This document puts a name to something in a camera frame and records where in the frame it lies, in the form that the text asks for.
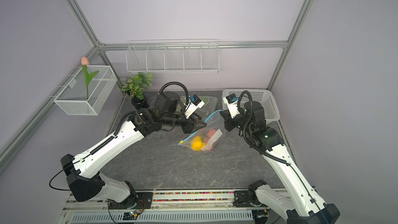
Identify green artificial plant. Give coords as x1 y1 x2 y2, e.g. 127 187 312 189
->
119 72 153 100

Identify white mesh wall basket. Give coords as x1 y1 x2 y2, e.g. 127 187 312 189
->
53 65 117 116

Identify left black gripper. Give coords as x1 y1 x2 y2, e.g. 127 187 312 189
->
162 107 207 134

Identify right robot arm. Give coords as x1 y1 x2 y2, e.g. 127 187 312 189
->
221 90 340 224

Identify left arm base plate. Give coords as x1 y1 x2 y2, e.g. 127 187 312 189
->
109 191 153 210

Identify white wire wall shelf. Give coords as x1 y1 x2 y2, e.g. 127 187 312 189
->
126 39 220 73

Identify black glossy vase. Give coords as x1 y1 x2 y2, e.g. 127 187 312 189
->
131 95 149 110

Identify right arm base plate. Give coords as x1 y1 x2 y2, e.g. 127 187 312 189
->
233 189 268 207

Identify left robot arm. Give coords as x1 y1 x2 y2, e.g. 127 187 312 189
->
61 82 206 208

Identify pink peach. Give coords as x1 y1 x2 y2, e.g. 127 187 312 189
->
206 129 216 139

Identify green printed zip-top bag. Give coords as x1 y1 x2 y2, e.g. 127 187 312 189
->
195 95 218 118

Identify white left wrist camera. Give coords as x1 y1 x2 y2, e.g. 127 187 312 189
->
184 94 204 119

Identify white plastic perforated basket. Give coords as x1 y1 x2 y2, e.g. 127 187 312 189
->
222 89 280 123

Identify clear blue-zipper bag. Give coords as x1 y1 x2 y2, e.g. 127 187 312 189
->
178 110 227 152

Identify yellow mango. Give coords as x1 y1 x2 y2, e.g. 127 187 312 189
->
191 136 206 151

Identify pink artificial tulip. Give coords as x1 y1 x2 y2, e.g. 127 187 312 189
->
81 57 99 100

